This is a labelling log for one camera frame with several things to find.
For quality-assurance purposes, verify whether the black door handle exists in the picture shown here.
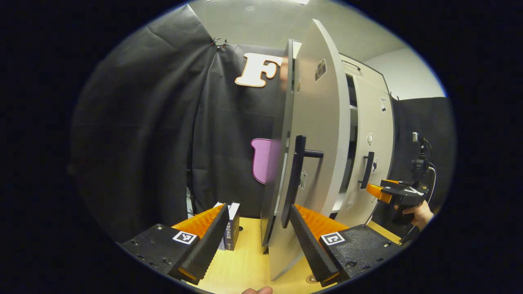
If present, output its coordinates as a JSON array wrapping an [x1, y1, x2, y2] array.
[[281, 135, 324, 229], [359, 151, 375, 189]]

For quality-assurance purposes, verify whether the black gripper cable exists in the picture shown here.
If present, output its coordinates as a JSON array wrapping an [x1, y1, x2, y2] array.
[[423, 139, 438, 192]]

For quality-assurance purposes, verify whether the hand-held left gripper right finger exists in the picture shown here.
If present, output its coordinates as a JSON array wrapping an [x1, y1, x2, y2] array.
[[289, 203, 403, 287]]

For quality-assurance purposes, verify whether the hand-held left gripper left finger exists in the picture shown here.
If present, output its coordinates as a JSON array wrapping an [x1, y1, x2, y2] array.
[[118, 203, 230, 285]]

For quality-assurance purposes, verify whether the dark book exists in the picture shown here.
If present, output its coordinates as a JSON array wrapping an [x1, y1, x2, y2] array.
[[224, 202, 241, 251]]

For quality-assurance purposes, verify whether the white cabinet door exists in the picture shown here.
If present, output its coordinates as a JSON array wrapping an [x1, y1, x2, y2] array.
[[261, 18, 351, 281], [345, 76, 396, 228]]

